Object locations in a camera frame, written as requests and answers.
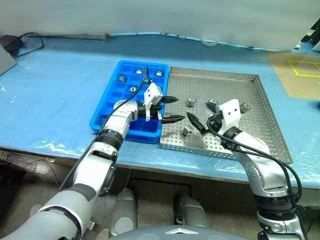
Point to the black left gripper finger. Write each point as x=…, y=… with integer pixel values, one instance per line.
x=171, y=99
x=172, y=119

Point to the black power adapter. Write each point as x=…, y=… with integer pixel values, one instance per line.
x=10, y=42

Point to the grey flat device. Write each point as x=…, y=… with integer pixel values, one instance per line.
x=5, y=62

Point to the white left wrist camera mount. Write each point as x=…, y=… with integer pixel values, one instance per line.
x=152, y=92

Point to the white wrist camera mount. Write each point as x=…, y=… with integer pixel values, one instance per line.
x=152, y=92
x=230, y=112

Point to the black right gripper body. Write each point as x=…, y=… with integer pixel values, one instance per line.
x=213, y=125

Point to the grey metal strip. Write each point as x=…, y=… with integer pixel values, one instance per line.
x=95, y=37

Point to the black and white equipment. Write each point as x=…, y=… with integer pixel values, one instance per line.
x=316, y=45

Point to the grey rounded shape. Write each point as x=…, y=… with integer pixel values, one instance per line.
x=192, y=212

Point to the metal nut centre tray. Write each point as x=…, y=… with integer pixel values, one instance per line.
x=190, y=101

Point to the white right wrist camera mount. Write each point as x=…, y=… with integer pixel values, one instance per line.
x=230, y=112

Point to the metal nut far right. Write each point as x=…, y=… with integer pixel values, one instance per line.
x=246, y=107

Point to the perforated metal tray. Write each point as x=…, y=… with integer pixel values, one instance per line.
x=225, y=82

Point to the nut in blue tray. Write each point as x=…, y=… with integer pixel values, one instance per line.
x=121, y=78

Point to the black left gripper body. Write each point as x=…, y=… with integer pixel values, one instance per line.
x=157, y=111

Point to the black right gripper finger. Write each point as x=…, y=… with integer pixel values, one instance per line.
x=196, y=122
x=211, y=108

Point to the brown cardboard sheet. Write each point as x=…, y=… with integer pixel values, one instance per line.
x=287, y=85

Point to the grey robot chest cover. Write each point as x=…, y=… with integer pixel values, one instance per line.
x=180, y=233

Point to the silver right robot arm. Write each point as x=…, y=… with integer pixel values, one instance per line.
x=252, y=145

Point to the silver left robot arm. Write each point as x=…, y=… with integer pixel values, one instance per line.
x=95, y=170

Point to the blue compartment tray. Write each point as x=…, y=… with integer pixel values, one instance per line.
x=110, y=120

